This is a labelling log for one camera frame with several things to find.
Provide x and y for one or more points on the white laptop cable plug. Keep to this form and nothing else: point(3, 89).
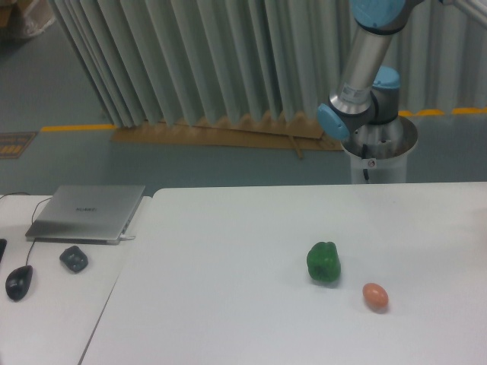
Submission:
point(126, 238)

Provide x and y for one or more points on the clear plastic bag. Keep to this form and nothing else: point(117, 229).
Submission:
point(22, 20)

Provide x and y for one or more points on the silver closed laptop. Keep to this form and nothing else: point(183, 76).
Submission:
point(87, 214)

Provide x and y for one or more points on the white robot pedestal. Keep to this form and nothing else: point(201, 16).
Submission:
point(378, 154)

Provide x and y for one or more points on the green bell pepper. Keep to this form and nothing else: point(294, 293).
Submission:
point(323, 263)

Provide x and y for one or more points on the black computer mouse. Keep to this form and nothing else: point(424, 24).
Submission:
point(18, 282)

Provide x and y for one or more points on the flat brown cardboard sheet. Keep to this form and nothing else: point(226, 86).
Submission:
point(299, 134)

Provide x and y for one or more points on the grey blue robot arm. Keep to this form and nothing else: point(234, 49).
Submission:
point(367, 68)

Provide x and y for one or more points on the brown egg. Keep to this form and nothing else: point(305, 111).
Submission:
point(375, 296)

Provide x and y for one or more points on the black keyboard edge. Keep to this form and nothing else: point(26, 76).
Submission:
point(3, 244)

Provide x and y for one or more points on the pale green pleated curtain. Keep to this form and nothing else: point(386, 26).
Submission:
point(152, 61)

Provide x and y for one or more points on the small black gadget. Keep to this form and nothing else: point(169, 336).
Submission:
point(74, 259)

